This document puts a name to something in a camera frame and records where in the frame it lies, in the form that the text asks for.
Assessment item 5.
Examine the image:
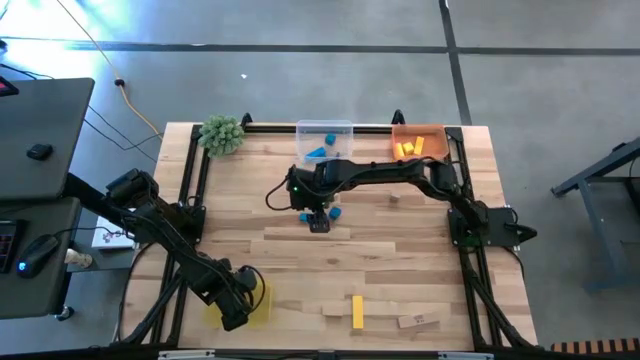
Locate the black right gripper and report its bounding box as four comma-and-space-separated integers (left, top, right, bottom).
289, 168, 332, 234

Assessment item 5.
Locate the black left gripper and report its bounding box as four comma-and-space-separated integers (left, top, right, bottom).
202, 274, 254, 333

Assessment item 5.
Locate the long natural wood block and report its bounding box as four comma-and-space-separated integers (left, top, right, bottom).
321, 299, 353, 318

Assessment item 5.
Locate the yellow plastic bin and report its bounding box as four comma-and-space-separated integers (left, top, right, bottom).
203, 278, 275, 331

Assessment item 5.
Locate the white bar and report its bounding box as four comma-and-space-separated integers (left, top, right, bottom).
438, 351, 494, 360
158, 349, 216, 359

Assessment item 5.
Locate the clear plastic bin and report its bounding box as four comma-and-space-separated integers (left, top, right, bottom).
295, 119, 354, 164

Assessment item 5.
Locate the long yellow block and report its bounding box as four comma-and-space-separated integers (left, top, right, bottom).
351, 295, 365, 330

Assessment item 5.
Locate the artificial green potted plant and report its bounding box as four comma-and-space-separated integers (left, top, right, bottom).
198, 115, 246, 159

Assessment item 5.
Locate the natural wood block with print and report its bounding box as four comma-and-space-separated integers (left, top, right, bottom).
397, 311, 442, 330

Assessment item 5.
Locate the orange plastic bin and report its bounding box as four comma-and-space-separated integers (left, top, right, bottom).
391, 124, 450, 162

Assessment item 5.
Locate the white booklet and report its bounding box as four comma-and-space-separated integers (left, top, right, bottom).
92, 215, 137, 250

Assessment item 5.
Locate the small white object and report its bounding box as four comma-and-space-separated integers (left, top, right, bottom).
64, 248, 94, 269

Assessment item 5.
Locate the dark grey desk top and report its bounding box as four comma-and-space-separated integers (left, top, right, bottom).
0, 196, 84, 321
0, 77, 96, 201

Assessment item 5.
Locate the black computer mouse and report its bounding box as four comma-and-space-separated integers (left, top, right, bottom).
16, 233, 60, 279

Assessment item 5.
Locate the black keyboard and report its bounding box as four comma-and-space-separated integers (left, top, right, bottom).
0, 218, 16, 275

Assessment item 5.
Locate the small black device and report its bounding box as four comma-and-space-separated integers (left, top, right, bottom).
26, 143, 54, 161

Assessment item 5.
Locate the grey metal stand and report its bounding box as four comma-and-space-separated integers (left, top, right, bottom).
551, 137, 640, 292

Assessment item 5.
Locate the orange black striped bar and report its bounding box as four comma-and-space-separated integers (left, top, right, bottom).
551, 338, 640, 355

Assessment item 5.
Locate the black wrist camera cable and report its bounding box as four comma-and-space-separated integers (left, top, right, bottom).
264, 177, 292, 212
248, 266, 267, 314

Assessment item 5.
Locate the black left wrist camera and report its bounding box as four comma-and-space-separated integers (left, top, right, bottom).
233, 267, 259, 292

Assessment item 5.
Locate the black aluminium table frame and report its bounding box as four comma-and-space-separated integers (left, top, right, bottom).
112, 108, 539, 351

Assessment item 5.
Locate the yellow cable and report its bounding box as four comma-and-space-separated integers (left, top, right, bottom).
54, 0, 164, 140

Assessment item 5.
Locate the black floor cable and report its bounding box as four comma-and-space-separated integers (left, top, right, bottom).
0, 62, 55, 81
82, 104, 164, 165

